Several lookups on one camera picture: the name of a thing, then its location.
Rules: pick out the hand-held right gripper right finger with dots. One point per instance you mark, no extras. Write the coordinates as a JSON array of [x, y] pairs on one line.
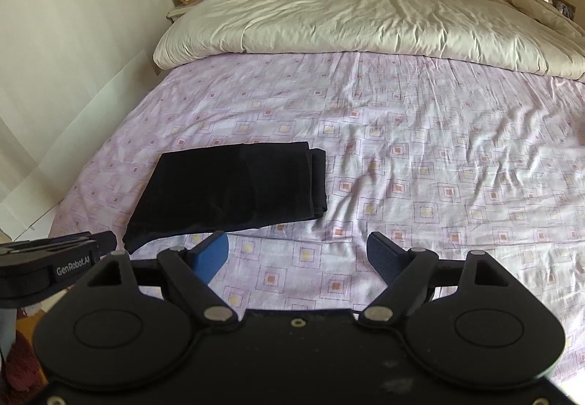
[[385, 257]]

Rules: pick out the black pants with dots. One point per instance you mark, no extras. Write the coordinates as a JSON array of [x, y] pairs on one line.
[[237, 190]]

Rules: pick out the white nightstand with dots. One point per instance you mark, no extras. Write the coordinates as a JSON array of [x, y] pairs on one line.
[[179, 11]]

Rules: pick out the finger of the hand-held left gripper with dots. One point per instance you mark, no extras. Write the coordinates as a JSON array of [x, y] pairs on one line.
[[107, 241]]

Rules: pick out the red patterned rug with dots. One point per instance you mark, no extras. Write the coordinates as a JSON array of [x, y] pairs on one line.
[[20, 364]]

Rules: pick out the pink patterned bed sheet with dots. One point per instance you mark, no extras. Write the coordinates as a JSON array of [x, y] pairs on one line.
[[411, 167]]

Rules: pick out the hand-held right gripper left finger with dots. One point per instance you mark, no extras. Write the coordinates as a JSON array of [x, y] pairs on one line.
[[213, 257]]

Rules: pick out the cream duvet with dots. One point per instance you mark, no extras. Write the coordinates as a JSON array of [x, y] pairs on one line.
[[365, 16]]

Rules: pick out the dark photo frame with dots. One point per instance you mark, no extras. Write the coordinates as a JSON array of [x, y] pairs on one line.
[[565, 7]]

